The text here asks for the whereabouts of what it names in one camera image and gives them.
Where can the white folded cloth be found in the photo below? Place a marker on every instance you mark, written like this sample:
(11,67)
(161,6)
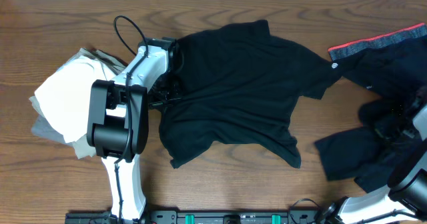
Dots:
(64,96)

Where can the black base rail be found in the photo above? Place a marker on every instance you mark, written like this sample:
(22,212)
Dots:
(272,217)

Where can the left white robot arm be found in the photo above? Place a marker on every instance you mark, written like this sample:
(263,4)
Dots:
(118,123)

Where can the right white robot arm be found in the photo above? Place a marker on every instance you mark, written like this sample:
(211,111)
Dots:
(400,190)

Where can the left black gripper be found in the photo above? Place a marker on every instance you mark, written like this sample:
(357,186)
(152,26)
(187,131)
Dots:
(178,94)

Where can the black shorts red waistband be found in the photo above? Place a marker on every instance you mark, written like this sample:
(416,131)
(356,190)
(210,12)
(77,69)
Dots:
(392,65)

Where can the black t-shirt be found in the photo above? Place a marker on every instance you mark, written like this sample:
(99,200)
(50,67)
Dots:
(240,85)

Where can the grey folded cloth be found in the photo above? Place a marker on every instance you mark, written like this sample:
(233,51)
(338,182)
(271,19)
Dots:
(41,126)

